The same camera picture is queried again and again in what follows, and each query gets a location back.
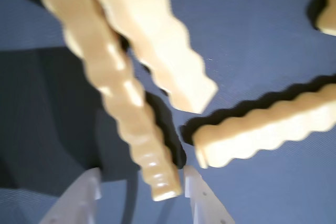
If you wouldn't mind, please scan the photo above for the yellow crinkle toy fry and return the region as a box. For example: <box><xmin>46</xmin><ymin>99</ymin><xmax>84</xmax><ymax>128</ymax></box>
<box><xmin>316</xmin><ymin>0</ymin><xmax>336</xmax><ymax>36</ymax></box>
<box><xmin>193</xmin><ymin>83</ymin><xmax>336</xmax><ymax>169</ymax></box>
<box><xmin>98</xmin><ymin>0</ymin><xmax>219</xmax><ymax>114</ymax></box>
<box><xmin>27</xmin><ymin>0</ymin><xmax>183</xmax><ymax>202</ymax></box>

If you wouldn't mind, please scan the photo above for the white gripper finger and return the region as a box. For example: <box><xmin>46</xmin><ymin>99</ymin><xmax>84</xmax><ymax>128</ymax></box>
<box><xmin>39</xmin><ymin>167</ymin><xmax>102</xmax><ymax>224</ymax></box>
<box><xmin>184</xmin><ymin>165</ymin><xmax>236</xmax><ymax>224</ymax></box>

